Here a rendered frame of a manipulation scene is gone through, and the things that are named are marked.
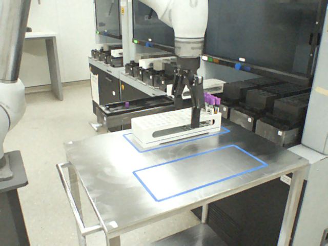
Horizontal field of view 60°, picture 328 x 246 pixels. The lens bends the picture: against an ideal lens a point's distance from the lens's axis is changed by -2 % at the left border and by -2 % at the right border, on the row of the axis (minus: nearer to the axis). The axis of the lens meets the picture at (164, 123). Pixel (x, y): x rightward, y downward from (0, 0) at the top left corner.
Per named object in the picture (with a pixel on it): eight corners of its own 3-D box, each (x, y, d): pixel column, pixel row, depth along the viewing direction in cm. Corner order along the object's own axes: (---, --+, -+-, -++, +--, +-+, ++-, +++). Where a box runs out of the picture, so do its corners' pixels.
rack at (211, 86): (213, 89, 157) (214, 78, 154) (225, 94, 149) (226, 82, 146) (166, 97, 143) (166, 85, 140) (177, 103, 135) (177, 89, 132)
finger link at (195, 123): (199, 106, 93) (200, 106, 92) (198, 126, 96) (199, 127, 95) (191, 107, 92) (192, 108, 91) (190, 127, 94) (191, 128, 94)
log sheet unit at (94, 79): (92, 100, 317) (89, 68, 304) (100, 107, 296) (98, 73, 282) (90, 100, 316) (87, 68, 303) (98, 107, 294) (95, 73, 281)
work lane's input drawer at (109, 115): (215, 99, 162) (216, 84, 159) (232, 106, 151) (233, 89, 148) (87, 124, 128) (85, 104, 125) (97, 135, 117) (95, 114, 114)
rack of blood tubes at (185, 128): (204, 120, 110) (205, 105, 107) (221, 130, 101) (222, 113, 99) (131, 136, 97) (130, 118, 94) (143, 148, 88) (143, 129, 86)
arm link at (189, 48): (184, 39, 83) (183, 60, 85) (210, 38, 87) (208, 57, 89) (169, 36, 90) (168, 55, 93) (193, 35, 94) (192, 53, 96)
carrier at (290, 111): (299, 122, 109) (302, 107, 106) (295, 123, 108) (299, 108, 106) (275, 113, 118) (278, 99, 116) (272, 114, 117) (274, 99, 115)
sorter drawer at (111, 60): (172, 58, 287) (172, 49, 284) (180, 60, 276) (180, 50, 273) (102, 65, 253) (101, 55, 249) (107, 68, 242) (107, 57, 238)
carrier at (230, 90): (242, 100, 133) (243, 87, 131) (239, 101, 132) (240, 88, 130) (225, 94, 142) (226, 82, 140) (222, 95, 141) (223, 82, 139)
